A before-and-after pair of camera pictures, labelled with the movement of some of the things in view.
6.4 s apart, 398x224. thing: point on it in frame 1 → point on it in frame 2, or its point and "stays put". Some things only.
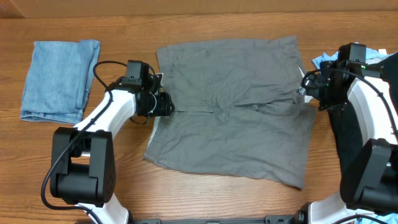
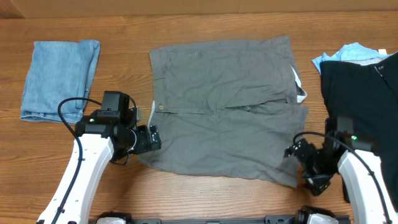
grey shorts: x=234 y=110 stays put
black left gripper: x=164 y=107 → x=145 y=144
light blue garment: x=371 y=55 stays put
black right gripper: x=316 y=80 → x=301 y=150
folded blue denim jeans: x=58 y=80 stays put
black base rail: x=270 y=219 stays put
